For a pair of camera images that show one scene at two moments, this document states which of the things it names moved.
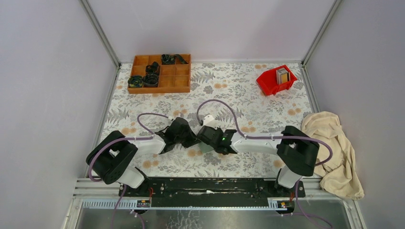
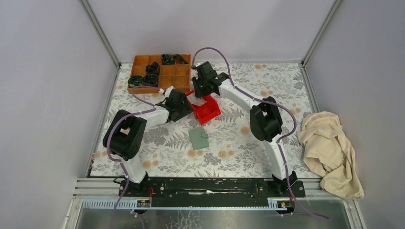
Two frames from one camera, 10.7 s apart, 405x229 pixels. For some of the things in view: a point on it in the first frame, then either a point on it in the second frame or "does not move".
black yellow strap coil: [135, 81] does not move
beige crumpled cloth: [340, 175] does not move
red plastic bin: [267, 81] to [189, 92]
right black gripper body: [218, 129] to [200, 89]
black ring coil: [151, 80] does not move
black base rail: [209, 192] does not move
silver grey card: [282, 76] to [193, 99]
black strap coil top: [166, 59] does not move
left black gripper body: [186, 140] to [182, 109]
